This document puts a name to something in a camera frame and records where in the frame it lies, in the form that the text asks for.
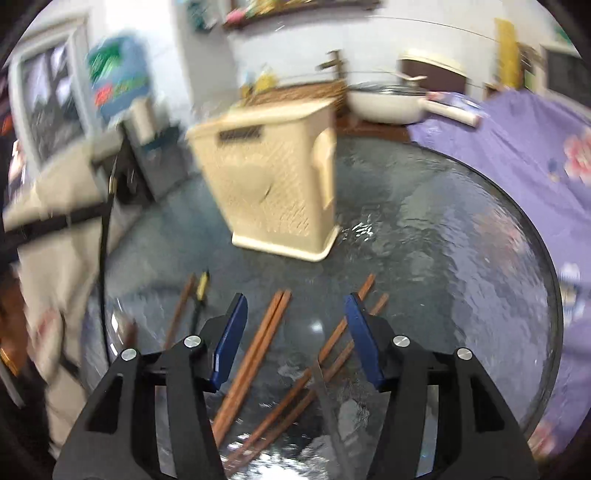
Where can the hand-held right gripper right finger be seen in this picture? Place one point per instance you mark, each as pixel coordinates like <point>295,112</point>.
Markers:
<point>364,341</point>

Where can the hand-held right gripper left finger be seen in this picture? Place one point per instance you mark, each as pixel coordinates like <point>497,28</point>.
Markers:
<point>228,341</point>

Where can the brown wooden chopstick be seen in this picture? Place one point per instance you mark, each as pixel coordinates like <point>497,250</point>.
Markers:
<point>339,361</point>
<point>268,337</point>
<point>334,334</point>
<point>256,337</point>
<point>181,309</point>

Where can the metal spoon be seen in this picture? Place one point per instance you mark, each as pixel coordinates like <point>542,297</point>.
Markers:
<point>330,415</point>

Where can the cream perforated utensil holder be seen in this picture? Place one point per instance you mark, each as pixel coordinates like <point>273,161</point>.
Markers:
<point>268,184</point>

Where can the white water dispenser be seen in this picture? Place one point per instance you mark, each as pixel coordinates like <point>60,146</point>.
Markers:
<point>157,161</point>

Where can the beige clothing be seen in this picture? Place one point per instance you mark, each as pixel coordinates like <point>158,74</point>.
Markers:
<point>51,258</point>

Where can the white pan with lid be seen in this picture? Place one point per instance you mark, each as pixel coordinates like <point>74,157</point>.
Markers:
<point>388,104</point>

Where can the purple floral cloth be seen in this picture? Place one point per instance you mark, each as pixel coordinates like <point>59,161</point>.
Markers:
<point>517,152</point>

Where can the woven pattern wash basin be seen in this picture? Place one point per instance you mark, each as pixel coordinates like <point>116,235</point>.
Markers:
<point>300,92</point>

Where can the yellow soap bottle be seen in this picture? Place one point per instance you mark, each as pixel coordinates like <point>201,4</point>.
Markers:
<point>264,81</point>

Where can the brown and cream rice cooker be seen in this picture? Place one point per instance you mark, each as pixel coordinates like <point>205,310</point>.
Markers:
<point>434,69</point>

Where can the bamboo style faucet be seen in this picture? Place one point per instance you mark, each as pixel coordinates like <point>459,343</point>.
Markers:
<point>333,62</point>

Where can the blue water bottle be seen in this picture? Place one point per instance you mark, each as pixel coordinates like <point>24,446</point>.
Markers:
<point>120,74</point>

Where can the white framed window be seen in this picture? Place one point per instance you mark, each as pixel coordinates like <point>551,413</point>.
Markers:
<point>51,101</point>

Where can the yellow wrap roll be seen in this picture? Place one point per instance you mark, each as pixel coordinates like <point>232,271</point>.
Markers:
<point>507,53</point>

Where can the white microwave oven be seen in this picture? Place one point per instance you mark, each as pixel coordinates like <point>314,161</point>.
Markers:
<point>565,69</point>

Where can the wooden wall shelf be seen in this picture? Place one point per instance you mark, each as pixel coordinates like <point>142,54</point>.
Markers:
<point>300,11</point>

